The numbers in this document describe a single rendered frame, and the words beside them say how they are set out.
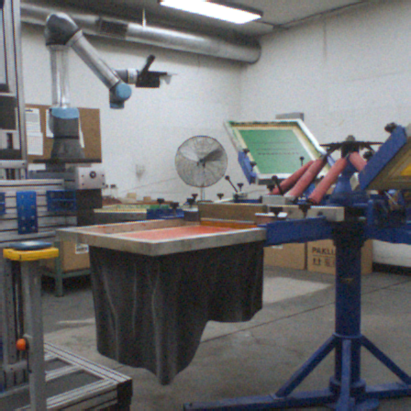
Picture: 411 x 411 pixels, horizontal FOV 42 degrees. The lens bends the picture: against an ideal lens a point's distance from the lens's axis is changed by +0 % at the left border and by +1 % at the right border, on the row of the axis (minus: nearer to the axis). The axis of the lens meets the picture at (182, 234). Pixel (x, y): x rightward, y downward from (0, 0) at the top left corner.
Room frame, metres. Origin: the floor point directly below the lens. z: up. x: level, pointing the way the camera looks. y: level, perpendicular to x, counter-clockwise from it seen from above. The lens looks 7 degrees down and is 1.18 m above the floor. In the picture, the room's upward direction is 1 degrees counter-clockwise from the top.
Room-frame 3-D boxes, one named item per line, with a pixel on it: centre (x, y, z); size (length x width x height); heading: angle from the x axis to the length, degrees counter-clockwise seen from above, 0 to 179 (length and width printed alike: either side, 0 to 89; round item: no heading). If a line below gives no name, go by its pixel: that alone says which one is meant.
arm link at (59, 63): (2.54, 0.56, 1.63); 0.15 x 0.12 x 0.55; 19
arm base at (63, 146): (2.41, 0.51, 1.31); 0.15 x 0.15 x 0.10
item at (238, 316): (1.74, -0.12, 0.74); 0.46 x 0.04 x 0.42; 130
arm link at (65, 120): (2.42, 0.52, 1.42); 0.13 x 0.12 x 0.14; 19
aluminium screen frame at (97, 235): (1.94, -0.02, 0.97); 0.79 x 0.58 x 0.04; 130
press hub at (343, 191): (2.62, -0.83, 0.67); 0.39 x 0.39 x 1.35
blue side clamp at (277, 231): (1.88, -0.39, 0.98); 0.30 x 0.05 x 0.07; 130
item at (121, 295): (1.75, 0.20, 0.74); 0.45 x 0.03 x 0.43; 40
